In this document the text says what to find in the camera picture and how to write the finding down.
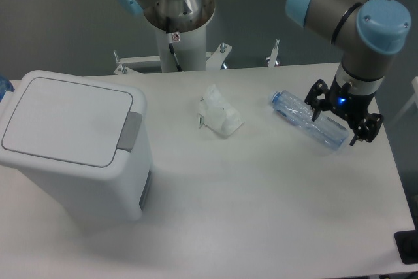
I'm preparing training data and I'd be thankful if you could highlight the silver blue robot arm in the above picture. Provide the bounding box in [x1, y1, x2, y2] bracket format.
[285, 0, 411, 143]

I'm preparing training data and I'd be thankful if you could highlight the blue object at left edge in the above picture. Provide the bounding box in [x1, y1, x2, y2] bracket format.
[0, 75, 15, 101]

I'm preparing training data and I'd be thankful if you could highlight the white frame at right edge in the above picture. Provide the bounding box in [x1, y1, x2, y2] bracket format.
[389, 76, 418, 128]

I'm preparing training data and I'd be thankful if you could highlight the grey lid push button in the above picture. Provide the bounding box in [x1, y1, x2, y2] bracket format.
[116, 112, 143, 152]

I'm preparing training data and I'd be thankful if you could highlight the white plastic trash can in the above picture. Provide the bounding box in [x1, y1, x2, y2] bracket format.
[1, 71, 152, 221]

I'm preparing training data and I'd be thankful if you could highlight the black device at table edge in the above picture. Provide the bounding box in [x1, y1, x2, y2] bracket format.
[394, 230, 417, 265]

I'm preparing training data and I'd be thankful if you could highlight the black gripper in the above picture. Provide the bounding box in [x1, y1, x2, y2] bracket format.
[304, 78, 383, 146]

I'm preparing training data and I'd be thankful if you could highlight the black cable on pedestal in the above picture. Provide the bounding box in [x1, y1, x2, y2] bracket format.
[166, 17, 182, 73]

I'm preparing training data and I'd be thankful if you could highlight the clear plastic water bottle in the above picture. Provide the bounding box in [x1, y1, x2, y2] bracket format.
[269, 90, 349, 150]

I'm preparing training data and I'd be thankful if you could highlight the crumpled white plastic wrapper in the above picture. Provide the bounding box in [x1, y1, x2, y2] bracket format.
[197, 84, 244, 138]

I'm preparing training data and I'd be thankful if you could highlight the white trash can lid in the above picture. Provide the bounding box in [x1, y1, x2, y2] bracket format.
[1, 77, 133, 168]

